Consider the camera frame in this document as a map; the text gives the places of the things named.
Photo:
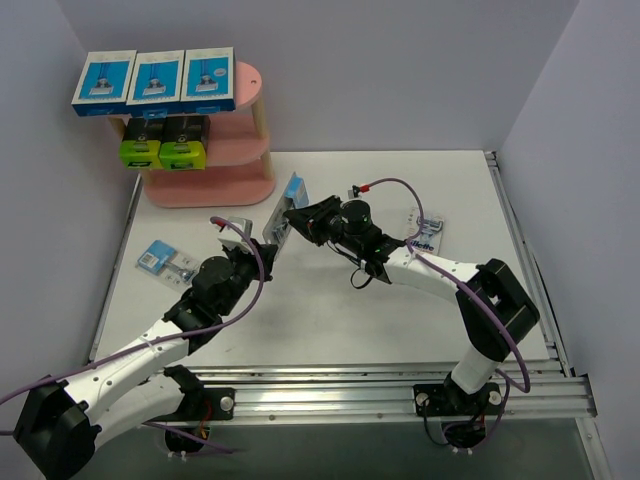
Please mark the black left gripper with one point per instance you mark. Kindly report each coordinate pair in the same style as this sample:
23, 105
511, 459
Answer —
255, 260

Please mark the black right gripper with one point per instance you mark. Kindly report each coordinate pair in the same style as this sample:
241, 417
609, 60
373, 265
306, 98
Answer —
310, 221

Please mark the white Gillette razor pack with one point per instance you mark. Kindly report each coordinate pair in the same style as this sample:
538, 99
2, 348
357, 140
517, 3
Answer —
425, 235

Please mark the black green razor box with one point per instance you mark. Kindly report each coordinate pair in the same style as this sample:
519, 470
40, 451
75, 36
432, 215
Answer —
184, 143
141, 143

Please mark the blue Harry's razor box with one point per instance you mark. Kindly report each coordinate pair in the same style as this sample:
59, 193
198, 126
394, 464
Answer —
103, 86
208, 82
156, 84

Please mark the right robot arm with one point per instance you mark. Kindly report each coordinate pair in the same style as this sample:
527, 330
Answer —
496, 311

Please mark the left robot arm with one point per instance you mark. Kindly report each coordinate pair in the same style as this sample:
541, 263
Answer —
64, 422

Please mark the pink three-tier shelf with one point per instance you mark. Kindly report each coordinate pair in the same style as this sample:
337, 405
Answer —
238, 169

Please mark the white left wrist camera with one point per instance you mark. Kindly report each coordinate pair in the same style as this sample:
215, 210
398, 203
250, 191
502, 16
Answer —
234, 233

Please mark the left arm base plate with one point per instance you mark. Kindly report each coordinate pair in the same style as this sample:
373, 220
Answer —
216, 404

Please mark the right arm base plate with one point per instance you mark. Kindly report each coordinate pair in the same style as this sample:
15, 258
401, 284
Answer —
435, 400

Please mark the aluminium rail frame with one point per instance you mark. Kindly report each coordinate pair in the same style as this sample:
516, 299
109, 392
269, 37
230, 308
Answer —
323, 374

